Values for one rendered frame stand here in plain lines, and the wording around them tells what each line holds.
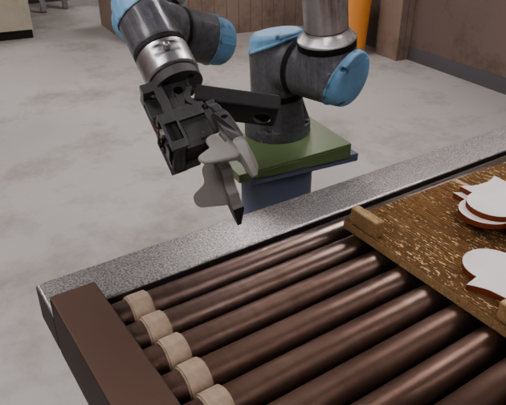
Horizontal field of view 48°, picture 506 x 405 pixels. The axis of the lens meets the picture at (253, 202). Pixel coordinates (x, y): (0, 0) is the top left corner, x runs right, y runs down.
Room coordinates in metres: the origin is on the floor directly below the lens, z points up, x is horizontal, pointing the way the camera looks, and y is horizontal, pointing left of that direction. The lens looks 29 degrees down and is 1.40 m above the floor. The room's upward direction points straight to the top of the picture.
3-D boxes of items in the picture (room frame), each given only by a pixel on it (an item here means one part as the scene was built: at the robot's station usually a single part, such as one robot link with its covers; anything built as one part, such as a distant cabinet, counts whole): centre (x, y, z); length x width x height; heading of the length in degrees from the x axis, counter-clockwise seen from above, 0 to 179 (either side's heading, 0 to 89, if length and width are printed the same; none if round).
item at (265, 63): (1.21, -0.06, 1.07); 0.13 x 0.12 x 0.14; 47
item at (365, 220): (0.74, -0.17, 0.95); 0.06 x 0.02 x 0.03; 32
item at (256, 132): (1.23, -0.05, 0.95); 0.15 x 0.15 x 0.10
